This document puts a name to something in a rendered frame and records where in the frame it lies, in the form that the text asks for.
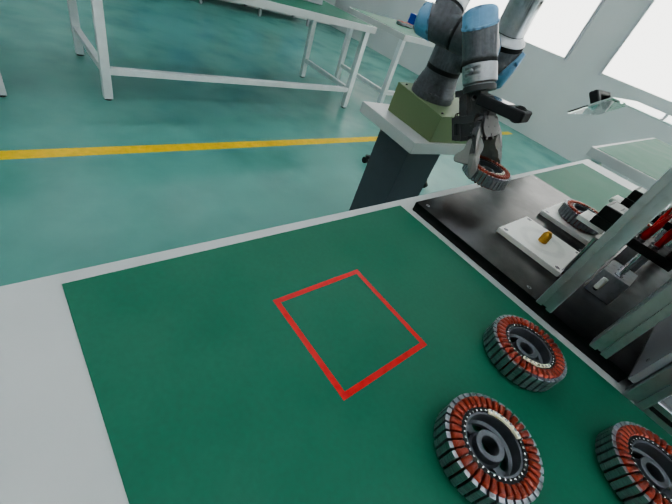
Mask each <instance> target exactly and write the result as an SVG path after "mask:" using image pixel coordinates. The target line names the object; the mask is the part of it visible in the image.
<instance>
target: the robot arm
mask: <svg viewBox="0 0 672 504"><path fill-rule="evenodd" d="M469 2H470V0H436V1H435V3H434V2H425V3H424V4H423V6H422V7H421V8H420V10H419V12H418V14H417V16H416V19H415V23H414V31H415V33H416V34H417V35H418V36H420V37H421V38H423V39H425V40H427V41H428V42H429V41H430V42H432V43H434V44H435V47H434V49H433V51H432V54H431V56H430V58H429V61H428V63H427V65H426V67H425V69H424V70H423V71H422V72H421V74H420V75H419V76H418V78H417V79H416V80H415V81H414V83H413V86H412V88H411V89H412V91H413V92H414V93H415V94H416V95H417V96H418V97H420V98H422V99H424V100H425V101H428V102H430V103H433V104H436V105H440V106H450V105H451V103H452V101H453V99H454V93H455V98H459V113H456V114H457V116H456V114H455V117H454V118H452V141H453V140H454V141H467V142H466V145H465V148H464V149H463V150H462V151H460V152H458V153H456V154H455V155H454V161H455V162H457V163H461V164H465V165H468V179H472V177H473V176H474V175H475V174H476V172H477V168H478V164H479V161H480V155H482V156H486V157H488V158H489V159H492V160H495V162H498V164H501V160H502V133H501V128H500V125H499V120H498V116H497V114H498V115H500V116H503V117H505V118H507V119H509V120H510V121H511V122H512V123H526V122H528V121H529V119H530V117H531V115H532V111H530V110H527V109H526V107H525V106H522V105H515V104H513V103H511V102H508V101H506V100H504V99H501V98H499V97H497V96H494V95H492V94H490V93H488V92H489V91H493V90H496V89H499V88H501V87H502V86H503V85H504V84H505V82H506V81H507V80H508V79H509V77H510V76H511V75H512V74H513V72H514V71H515V70H516V68H517V67H518V66H519V64H520V63H521V62H522V60H523V59H524V57H525V55H526V54H525V53H524V52H522V51H523V49H524V47H525V40H524V36H525V35H526V33H527V31H528V29H529V27H530V26H531V24H532V22H533V20H534V18H535V17H536V15H537V13H538V11H539V9H540V8H541V6H542V4H543V2H544V0H509V1H508V3H507V5H506V7H505V9H504V11H503V13H502V15H501V17H500V18H499V7H498V6H497V5H496V4H491V3H489V4H482V5H478V6H475V7H472V8H470V9H468V10H467V11H466V12H465V13H464V11H465V9H466V7H467V6H468V4H469ZM463 13H464V14H463ZM462 14H463V16H462ZM461 73H462V86H463V87H464V88H463V90H460V91H455V89H456V84H457V80H458V78H459V76H460V74H461ZM458 114H459V116H458Z"/></svg>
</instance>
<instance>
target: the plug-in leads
mask: <svg viewBox="0 0 672 504"><path fill-rule="evenodd" d="M671 211H672V208H671V209H669V210H668V211H667V212H666V213H665V214H664V215H661V217H660V218H659V219H658V220H657V221H656V222H655V223H654V224H653V225H652V226H650V227H649V228H648V229H646V230H645V231H644V232H642V233H640V234H639V237H638V238H637V239H638V240H640V241H641V242H645V241H646V240H647V239H648V238H651V237H652V235H653V234H655V233H656V232H657V231H658V230H660V229H661V228H662V227H663V226H664V225H665V224H666V223H667V222H668V221H669V220H670V219H671V218H672V213H671V214H670V212H671ZM671 240H672V229H670V230H669V231H668V232H667V233H666V234H665V235H663V236H662V237H661V238H660V239H659V240H658V241H657V242H656V243H654V244H653V245H654V246H655V249H657V250H660V249H661V247H662V248H663V247H664V246H665V244H667V243H668V242H669V241H671Z"/></svg>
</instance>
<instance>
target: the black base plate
mask: <svg viewBox="0 0 672 504"><path fill-rule="evenodd" d="M566 200H573V199H571V198H570V197H568V196H566V195H565V194H563V193H561V192H560V191H558V190H557V189H555V188H553V187H552V186H550V185H549V184H547V183H545V182H544V181H542V180H541V179H539V178H537V177H536V176H534V175H530V176H525V177H521V178H517V179H513V180H510V182H509V183H508V184H507V186H506V187H505V188H504V190H501V191H496V190H495V191H494V190H490V189H487V188H484V187H478V188H474V189H470V190H465V191H461V192H457V193H453V194H448V195H444V196H440V197H435V198H431V199H427V200H423V201H418V202H416V203H415V205H414V207H413V209H412V210H413V211H414V212H416V213H417V214H418V215H419V216H420V217H422V218H423V219H424V220H425V221H426V222H428V223H429V224H430V225H431V226H432V227H433V228H435V229H436V230H437V231H438V232H439V233H441V234H442V235H443V236H444V237H445V238H447V239H448V240H449V241H450V242H451V243H453V244H454V245H455V246H456V247H457V248H458V249H460V250H461V251H462V252H463V253H464V254H466V255H467V256H468V257H469V258H470V259H472V260H473V261H474V262H475V263H476V264H478V265H479V266H480V267H481V268H482V269H483V270H485V271H486V272H487V273H488V274H489V275H491V276H492V277H493V278H494V279H495V280H497V281H498V282H499V283H500V284H501V285H503V286H504V287H505V288H506V289H507V290H508V291H510V292H511V293H512V294H513V295H514V296H516V297H517V298H518V299H519V300H520V301H522V302H523V303H524V304H525V305H526V306H528V307H529V308H530V309H531V310H532V311H533V312H535V313H536V314H537V315H538V316H539V317H541V318H542V319H543V320H544V321H545V322H547V323H548V324H549V325H550V326H551V327H553V328H554V329H555V330H556V331H557V332H558V333H560V334H561V335H562V336H563V337H564V338H566V339H567V340H568V341H569V342H570V343H572V344H573V345H574V346H575V347H576V348H578V349H579V350H580V351H581V352H582V353H583V354H585V355H586V356H587V357H588V358H589V359H591V360H592V361H593V362H594V363H595V364H597V365H598V366H599V367H600V368H601V369H603V370H604V371H605V372H606V373H607V374H608V375H610V376H611V377H612V378H613V379H614V380H616V381H617V382H620V381H622V380H623V379H625V378H626V377H628V376H629V375H630V373H631V371H632V369H633V367H634V365H635V363H636V361H637V359H638V357H639V355H640V353H641V351H642V349H643V347H644V345H645V343H646V341H647V339H648V338H649V336H650V334H651V332H652V330H653V328H654V327H652V328H651V329H650V330H648V331H647V332H645V333H644V334H642V335H641V336H639V337H638V338H637V339H635V340H634V341H632V342H631V343H629V344H628V345H626V346H625V347H624V348H622V349H621V350H619V351H618V352H616V353H615V354H613V355H612V356H611V357H609V358H608V359H605V358H604V357H603V356H602V355H600V353H601V352H600V351H599V350H598V349H596V350H594V349H593V348H592V347H591V346H590V345H589V344H590V343H591V342H592V340H593V339H594V338H595V337H596V336H597V335H599V334H600V333H601V332H603V331H604V330H605V329H607V328H608V327H609V326H611V325H612V324H613V323H614V322H616V321H617V320H618V319H620V318H621V317H622V316H624V315H625V314H626V313H628V312H629V311H630V310H631V309H633V308H634V307H635V306H637V305H638V304H639V303H641V302H642V301H643V300H645V299H646V298H647V297H648V296H650V295H651V294H652V293H654V292H655V291H656V290H658V289H659V288H660V287H662V286H663V285H664V284H666V283H667V282H668V281H669V280H671V279H672V270H671V271H670V272H667V271H666V270H664V269H663V268H661V267H660V266H658V265H656V264H655V263H653V262H652V261H650V260H648V261H647V262H646V263H645V264H644V265H642V266H641V267H640V268H639V269H638V270H637V271H633V270H631V269H630V270H631V271H632V272H633V273H635V274H636V275H638V277H637V278H636V279H635V281H634V282H633V283H632V284H631V286H630V287H629V288H628V289H626V290H625V291H624V292H623V293H621V294H620V295H619V296H618V297H617V298H615V299H614V300H613V301H612V302H610V303H609V304H608V305H607V304H606V303H604V302H603V301H602V300H600V299H599V298H598V297H596V296H595V295H594V294H592V293H591V292H590V291H588V290H587V289H586V288H584V286H585V285H586V284H587V283H588V282H590V281H591V280H592V279H593V278H594V277H595V276H596V275H597V274H598V273H599V272H600V271H601V270H603V269H604V268H605V267H606V265H608V264H609V263H610V262H611V261H612V260H616V259H615V257H616V256H617V255H618V254H619V253H620V252H621V251H623V250H624V249H625V248H626V247H627V245H625V246H624V247H623V248H622V249H620V250H619V251H618V252H617V253H616V254H615V255H614V256H613V257H612V258H611V259H610V260H608V261H607V262H606V263H605V264H604V265H603V266H602V267H601V268H600V269H599V270H598V271H596V272H595V273H594V274H593V275H592V276H591V277H590V278H589V279H588V280H587V281H586V282H584V283H583V284H582V285H581V286H580V287H579V288H578V289H577V290H576V291H575V292H574V293H572V294H571V295H570V296H569V297H568V298H567V299H566V300H565V301H564V302H563V303H562V304H560V305H559V306H558V307H557V308H556V309H555V310H554V311H553V312H552V313H549V312H548V311H547V310H546V309H545V308H547V307H545V306H544V305H543V304H542V305H540V304H538V303H537V302H536V300H537V299H538V298H539V297H540V296H541V295H542V294H543V293H544V292H545V291H546V290H547V289H548V288H549V287H550V286H551V285H552V284H553V283H554V282H555V281H556V280H557V279H559V278H560V277H559V276H558V277H556V276H555V275H553V274H552V273H551V272H549V271H548V270H547V269H545V268H544V267H543V266H542V265H540V264H539V263H538V262H536V261H535V260H534V259H532V258H531V257H530V256H528V255H527V254H526V253H524V252H523V251H522V250H520V249H519V248H518V247H516V246H515V245H514V244H512V243H511V242H510V241H508V240H507V239H506V238H505V237H503V236H502V235H501V234H499V233H498V232H497V230H498V228H499V227H501V226H504V225H506V224H509V223H511V222H514V221H516V220H519V219H521V218H524V217H526V216H528V217H529V218H531V219H532V220H534V221H535V222H537V223H538V224H539V225H541V226H542V227H544V228H545V229H547V230H548V231H550V232H552V234H554V235H555V236H557V237H558V238H560V239H561V240H562V241H564V242H565V243H567V244H568V245H570V246H571V247H573V248H574V249H575V250H577V251H578V252H580V251H581V250H582V249H583V248H584V247H585V246H586V245H585V244H583V243H582V242H580V241H579V240H577V239H576V238H574V237H573V236H571V235H570V234H568V233H567V232H565V231H564V230H562V229H561V228H559V227H558V226H557V225H555V224H554V223H552V222H551V221H549V220H548V219H546V218H545V217H543V216H542V215H540V214H539V213H540V212H541V210H543V209H546V208H548V207H551V206H553V205H556V204H558V203H561V202H562V203H564V202H565V201H566ZM616 261H617V262H619V261H618V260H616ZM619 263H620V264H622V263H621V262H619ZM622 265H623V266H624V264H622Z"/></svg>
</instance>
